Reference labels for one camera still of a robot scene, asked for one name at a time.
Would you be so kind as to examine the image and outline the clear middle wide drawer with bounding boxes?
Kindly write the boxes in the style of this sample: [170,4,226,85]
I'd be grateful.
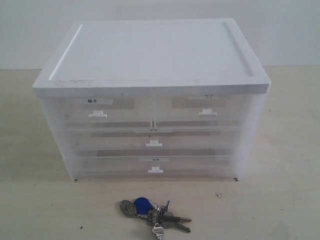
[67,129,240,157]

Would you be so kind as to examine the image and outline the white plastic drawer cabinet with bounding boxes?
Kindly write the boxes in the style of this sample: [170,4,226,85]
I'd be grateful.
[33,18,271,172]

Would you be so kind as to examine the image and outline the clear bottom wide drawer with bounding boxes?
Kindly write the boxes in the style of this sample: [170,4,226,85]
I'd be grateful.
[63,156,243,182]

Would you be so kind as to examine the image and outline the clear wide drawer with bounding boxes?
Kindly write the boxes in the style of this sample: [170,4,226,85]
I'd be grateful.
[67,129,240,157]
[63,156,243,182]

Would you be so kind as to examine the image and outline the key bunch with blue fob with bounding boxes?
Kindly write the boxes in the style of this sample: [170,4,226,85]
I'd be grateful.
[119,197,192,240]

